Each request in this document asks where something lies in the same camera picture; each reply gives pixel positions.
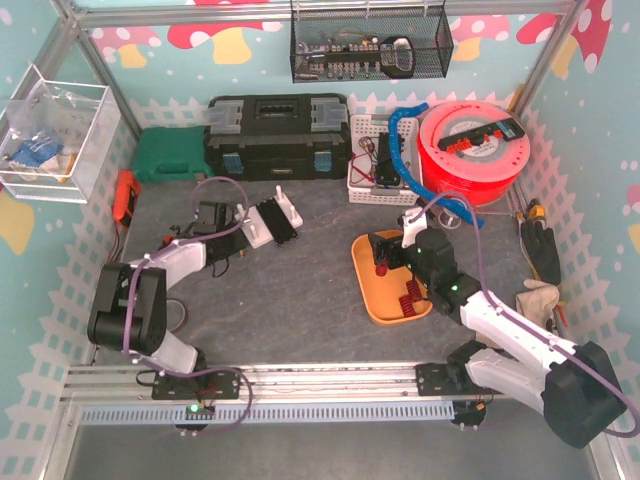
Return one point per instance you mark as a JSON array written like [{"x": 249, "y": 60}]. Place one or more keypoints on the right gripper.
[{"x": 382, "y": 250}]

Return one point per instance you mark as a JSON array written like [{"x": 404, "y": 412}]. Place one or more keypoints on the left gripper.
[{"x": 235, "y": 241}]

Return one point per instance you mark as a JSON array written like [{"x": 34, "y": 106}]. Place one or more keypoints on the white peg base plate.
[{"x": 253, "y": 226}]

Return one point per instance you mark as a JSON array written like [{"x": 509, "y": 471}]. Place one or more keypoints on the black ribbed rail block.
[{"x": 276, "y": 222}]

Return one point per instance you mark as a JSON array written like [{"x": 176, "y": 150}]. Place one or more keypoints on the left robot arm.
[{"x": 129, "y": 310}]

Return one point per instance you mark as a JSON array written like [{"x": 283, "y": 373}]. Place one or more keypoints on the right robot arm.
[{"x": 574, "y": 387}]

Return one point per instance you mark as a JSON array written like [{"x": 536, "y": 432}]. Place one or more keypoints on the red cylinder bushing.
[{"x": 381, "y": 270}]

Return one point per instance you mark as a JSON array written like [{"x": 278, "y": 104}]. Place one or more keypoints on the orange plastic tray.
[{"x": 380, "y": 294}]

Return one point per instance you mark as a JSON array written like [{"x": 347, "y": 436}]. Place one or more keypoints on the green tool case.
[{"x": 166, "y": 154}]

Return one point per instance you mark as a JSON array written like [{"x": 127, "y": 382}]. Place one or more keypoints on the orange multimeter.
[{"x": 126, "y": 194}]

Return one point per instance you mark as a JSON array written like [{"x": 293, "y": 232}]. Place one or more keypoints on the black toolbox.
[{"x": 278, "y": 137}]

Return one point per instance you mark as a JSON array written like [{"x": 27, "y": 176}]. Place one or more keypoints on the brown tape roll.
[{"x": 177, "y": 315}]

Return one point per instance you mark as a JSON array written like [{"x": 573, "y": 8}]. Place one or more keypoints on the red filament spool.
[{"x": 483, "y": 174}]

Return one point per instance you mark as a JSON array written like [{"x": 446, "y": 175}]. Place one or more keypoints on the white plastic basket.
[{"x": 366, "y": 132}]

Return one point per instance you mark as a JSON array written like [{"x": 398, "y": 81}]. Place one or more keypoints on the black work glove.
[{"x": 540, "y": 247}]

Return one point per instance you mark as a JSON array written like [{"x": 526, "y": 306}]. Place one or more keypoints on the yellow black screwdriver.
[{"x": 534, "y": 211}]

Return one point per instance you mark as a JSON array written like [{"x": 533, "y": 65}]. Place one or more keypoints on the beige work glove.
[{"x": 537, "y": 302}]

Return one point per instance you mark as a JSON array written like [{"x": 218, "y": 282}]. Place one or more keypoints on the black terminal strip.
[{"x": 507, "y": 129}]

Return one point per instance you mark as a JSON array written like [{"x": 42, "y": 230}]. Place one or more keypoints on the clear acrylic box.
[{"x": 85, "y": 118}]

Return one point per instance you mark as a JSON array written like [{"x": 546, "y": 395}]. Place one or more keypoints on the blue white glove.
[{"x": 39, "y": 151}]

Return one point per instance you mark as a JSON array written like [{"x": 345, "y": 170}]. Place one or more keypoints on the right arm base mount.
[{"x": 447, "y": 379}]

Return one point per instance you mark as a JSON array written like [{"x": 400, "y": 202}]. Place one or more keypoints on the grey slotted cable duct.
[{"x": 270, "y": 413}]

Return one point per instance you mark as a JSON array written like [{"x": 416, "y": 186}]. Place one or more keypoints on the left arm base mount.
[{"x": 220, "y": 385}]

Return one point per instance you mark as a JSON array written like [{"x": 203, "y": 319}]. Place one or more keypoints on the black mesh wire basket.
[{"x": 372, "y": 44}]

